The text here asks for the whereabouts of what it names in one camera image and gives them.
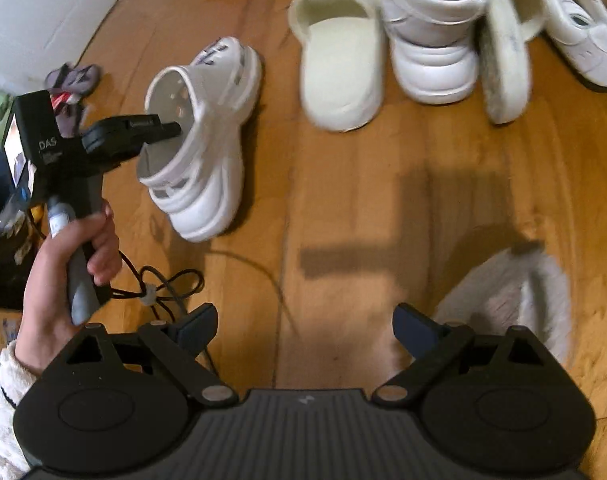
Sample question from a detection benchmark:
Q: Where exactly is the black cable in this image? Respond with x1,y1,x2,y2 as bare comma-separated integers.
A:
104,247,284,376

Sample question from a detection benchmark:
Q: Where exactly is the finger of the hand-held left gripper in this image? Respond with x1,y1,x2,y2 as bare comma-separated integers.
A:
82,114,182,162

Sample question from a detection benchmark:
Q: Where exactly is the brown fur-lined slipper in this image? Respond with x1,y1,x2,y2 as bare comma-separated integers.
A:
433,242,571,366

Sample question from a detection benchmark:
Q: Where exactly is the cream slide slipper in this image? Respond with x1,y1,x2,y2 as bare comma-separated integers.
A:
288,0,387,133
478,0,551,126

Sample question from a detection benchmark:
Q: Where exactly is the black printed bag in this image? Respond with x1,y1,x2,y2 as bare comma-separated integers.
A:
0,147,49,311

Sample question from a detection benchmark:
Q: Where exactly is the white clog with purple charm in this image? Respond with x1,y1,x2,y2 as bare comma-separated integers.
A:
136,36,263,242

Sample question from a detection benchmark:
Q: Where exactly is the white door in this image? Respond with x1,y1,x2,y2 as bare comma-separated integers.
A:
0,0,127,93

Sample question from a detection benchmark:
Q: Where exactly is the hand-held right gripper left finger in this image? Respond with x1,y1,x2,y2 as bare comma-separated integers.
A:
46,303,240,407

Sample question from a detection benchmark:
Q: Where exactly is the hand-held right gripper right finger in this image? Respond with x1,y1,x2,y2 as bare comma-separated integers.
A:
372,303,567,407

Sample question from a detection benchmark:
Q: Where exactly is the person's left forearm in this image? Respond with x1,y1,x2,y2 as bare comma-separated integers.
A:
0,342,42,480

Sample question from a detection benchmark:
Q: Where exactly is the person's left hand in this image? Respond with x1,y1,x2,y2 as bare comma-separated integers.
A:
14,200,122,376

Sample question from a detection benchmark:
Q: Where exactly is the white strap sneaker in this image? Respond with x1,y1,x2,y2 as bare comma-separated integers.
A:
368,0,491,106
533,0,607,93

